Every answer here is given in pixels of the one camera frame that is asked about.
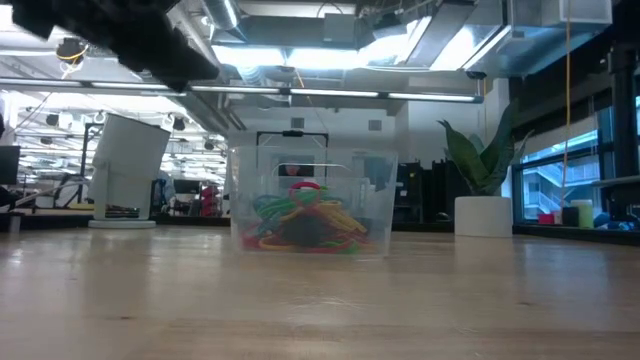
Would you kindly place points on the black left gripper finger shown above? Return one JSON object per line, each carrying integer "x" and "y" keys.
{"x": 170, "y": 60}

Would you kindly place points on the rubber bands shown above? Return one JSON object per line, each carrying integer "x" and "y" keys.
{"x": 250, "y": 242}

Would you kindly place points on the colourful bands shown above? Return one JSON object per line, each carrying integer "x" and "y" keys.
{"x": 272, "y": 246}

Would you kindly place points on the wide black rubber band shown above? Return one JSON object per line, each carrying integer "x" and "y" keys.
{"x": 305, "y": 231}

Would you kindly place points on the clear plastic bin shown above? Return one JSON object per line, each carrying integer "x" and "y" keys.
{"x": 380, "y": 200}

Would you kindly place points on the black round ceiling fixture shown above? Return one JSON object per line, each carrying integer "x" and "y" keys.
{"x": 70, "y": 50}

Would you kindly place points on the black background monitor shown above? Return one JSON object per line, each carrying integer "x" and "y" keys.
{"x": 186, "y": 186}

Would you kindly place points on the red background machine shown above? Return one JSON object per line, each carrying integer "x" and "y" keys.
{"x": 210, "y": 200}

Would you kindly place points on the person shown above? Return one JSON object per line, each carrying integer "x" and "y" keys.
{"x": 295, "y": 170}

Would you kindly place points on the black desk monitor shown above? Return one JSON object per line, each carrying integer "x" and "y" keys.
{"x": 9, "y": 165}

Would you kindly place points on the long ceiling light bar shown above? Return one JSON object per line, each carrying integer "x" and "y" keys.
{"x": 350, "y": 93}

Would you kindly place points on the black computer mouse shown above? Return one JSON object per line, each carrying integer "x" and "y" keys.
{"x": 442, "y": 217}

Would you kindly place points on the snake plant in white pot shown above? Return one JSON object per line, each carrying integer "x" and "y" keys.
{"x": 482, "y": 217}

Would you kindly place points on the black cup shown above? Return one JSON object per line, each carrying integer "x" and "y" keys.
{"x": 569, "y": 216}

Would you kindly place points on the pale green cup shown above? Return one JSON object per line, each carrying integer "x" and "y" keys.
{"x": 585, "y": 212}

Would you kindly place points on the blue object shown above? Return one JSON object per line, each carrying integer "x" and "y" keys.
{"x": 602, "y": 221}

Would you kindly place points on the black pole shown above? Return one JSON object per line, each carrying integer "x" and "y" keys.
{"x": 625, "y": 140}

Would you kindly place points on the round silver duct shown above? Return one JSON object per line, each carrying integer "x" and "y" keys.
{"x": 222, "y": 12}

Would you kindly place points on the black gantry frame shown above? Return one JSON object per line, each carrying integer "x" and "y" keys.
{"x": 292, "y": 133}

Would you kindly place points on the black security camera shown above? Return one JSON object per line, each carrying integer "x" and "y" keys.
{"x": 476, "y": 75}

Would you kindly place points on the silver rectangular air duct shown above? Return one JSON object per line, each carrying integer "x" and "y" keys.
{"x": 530, "y": 45}

